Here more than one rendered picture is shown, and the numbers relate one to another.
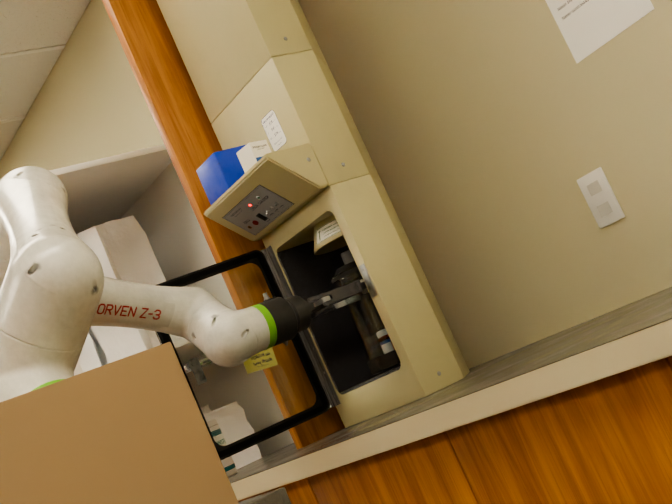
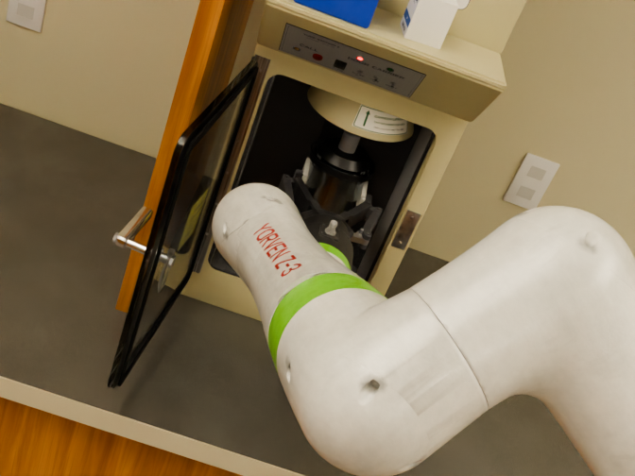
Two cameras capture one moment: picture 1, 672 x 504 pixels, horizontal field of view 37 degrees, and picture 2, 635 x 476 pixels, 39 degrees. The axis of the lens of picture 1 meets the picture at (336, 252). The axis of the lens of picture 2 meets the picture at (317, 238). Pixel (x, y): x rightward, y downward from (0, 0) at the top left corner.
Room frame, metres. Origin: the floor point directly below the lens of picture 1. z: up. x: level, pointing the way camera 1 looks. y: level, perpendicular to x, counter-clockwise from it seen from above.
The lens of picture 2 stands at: (1.54, 1.07, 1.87)
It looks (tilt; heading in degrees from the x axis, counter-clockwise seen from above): 31 degrees down; 301
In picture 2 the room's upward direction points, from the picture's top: 22 degrees clockwise
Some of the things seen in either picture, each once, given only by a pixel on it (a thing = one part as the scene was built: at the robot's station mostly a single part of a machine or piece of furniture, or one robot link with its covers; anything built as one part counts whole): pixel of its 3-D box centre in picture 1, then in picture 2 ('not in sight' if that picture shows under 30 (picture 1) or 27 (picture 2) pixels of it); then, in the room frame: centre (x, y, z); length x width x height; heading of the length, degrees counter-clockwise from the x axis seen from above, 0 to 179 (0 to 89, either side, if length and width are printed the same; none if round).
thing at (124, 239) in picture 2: not in sight; (145, 232); (2.20, 0.36, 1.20); 0.10 x 0.05 x 0.03; 119
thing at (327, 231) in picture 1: (345, 226); (367, 96); (2.21, -0.04, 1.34); 0.18 x 0.18 x 0.05
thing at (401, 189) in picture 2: (376, 288); (324, 166); (2.24, -0.05, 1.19); 0.26 x 0.24 x 0.35; 36
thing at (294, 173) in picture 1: (263, 199); (376, 59); (2.13, 0.10, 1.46); 0.32 x 0.12 x 0.10; 36
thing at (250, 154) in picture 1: (256, 158); (428, 15); (2.10, 0.07, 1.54); 0.05 x 0.05 x 0.06; 44
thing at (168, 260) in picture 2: (196, 371); (163, 269); (2.14, 0.37, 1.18); 0.02 x 0.02 x 0.06; 29
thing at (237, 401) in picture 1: (237, 351); (183, 221); (2.21, 0.29, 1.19); 0.30 x 0.01 x 0.40; 119
